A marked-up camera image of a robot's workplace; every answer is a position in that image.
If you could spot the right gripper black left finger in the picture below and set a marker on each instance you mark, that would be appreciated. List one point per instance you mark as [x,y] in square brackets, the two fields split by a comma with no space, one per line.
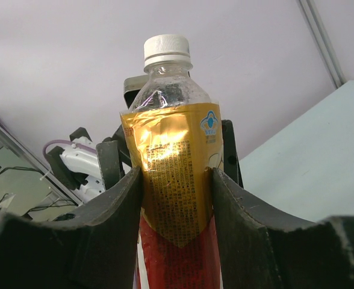
[93,246]

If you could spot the yellow red tea bottle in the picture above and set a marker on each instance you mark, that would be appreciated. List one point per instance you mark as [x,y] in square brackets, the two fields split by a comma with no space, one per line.
[173,131]

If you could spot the right aluminium frame post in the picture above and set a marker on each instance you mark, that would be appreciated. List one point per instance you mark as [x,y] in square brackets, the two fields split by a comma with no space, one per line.
[323,42]

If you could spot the white tea bottle cap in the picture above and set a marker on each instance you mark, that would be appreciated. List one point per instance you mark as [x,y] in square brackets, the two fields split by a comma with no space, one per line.
[165,48]

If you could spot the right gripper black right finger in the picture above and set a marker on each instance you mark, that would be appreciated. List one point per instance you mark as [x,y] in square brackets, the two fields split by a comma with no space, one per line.
[261,246]

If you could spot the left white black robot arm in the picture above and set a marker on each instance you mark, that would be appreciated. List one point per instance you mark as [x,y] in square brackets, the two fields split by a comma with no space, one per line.
[74,162]

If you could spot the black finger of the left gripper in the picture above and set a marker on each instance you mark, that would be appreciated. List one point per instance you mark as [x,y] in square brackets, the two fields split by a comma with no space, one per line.
[110,165]
[230,157]

